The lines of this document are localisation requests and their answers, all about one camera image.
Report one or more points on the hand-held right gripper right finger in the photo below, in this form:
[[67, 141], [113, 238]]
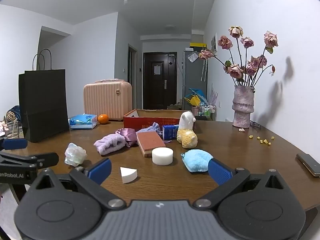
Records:
[[218, 171]]

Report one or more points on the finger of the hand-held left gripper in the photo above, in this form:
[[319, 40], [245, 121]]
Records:
[[15, 143], [45, 158]]

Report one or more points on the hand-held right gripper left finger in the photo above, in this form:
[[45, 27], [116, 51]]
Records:
[[101, 168]]

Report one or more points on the blue fluffy sponge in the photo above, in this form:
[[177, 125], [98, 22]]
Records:
[[197, 161]]

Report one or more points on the purple fluffy headband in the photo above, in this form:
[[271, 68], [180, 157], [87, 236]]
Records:
[[110, 144]]

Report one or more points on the white wedge sponge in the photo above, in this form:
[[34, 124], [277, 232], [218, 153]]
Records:
[[128, 175]]

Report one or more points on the purple satin bonnet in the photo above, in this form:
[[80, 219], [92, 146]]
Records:
[[127, 135]]

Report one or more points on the white round sponge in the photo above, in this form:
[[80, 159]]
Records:
[[162, 156]]

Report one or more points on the orange cardboard box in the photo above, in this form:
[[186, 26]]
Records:
[[140, 124]]

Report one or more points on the glass jar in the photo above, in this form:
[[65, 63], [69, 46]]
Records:
[[11, 131]]

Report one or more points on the wicker ball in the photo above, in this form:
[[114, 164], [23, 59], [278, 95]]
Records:
[[11, 116]]

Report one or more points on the dark blue bag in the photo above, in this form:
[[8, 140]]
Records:
[[17, 111]]

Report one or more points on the white and yellow alpaca plush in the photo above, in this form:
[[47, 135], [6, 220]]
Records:
[[187, 138]]

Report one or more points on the black paper bag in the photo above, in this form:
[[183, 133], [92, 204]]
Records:
[[42, 105]]

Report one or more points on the orange fruit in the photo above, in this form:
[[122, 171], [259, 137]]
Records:
[[103, 119]]

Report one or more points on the blue tissue pack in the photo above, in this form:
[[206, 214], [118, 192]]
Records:
[[82, 122]]

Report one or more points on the scattered yellow crumbs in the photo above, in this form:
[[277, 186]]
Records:
[[262, 141]]

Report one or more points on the brick red sponge block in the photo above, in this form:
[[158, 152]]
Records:
[[150, 141]]

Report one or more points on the trolley with bottles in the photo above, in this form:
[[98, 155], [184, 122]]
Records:
[[205, 111]]

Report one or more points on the blue drink carton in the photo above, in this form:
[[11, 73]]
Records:
[[170, 132]]

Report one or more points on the pink textured vase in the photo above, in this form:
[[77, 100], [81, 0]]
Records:
[[243, 107]]

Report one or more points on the pink ribbed suitcase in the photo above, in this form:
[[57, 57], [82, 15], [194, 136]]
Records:
[[107, 100]]

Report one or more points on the blue and yellow bags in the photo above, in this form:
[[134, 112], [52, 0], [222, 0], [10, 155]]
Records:
[[193, 97]]

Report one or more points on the brown floor cardboard box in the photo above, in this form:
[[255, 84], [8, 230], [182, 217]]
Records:
[[173, 107]]

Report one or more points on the pink cloth on suitcase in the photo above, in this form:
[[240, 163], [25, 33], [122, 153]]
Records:
[[110, 80]]

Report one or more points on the black smartphone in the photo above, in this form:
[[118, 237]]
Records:
[[308, 164]]

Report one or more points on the grey refrigerator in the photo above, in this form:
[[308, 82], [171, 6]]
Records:
[[195, 77]]

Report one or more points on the dark entrance door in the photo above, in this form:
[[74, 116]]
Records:
[[160, 90]]

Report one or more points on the dried pink roses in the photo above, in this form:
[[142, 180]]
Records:
[[235, 71]]

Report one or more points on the folded white umbrella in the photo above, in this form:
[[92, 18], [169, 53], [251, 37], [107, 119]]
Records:
[[204, 70]]

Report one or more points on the clear plastic bag on refrigerator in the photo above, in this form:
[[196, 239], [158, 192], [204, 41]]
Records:
[[192, 57]]

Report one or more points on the yellow and black box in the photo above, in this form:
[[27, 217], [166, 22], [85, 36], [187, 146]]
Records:
[[198, 44]]

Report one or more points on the white wall panel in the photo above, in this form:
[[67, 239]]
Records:
[[214, 43]]

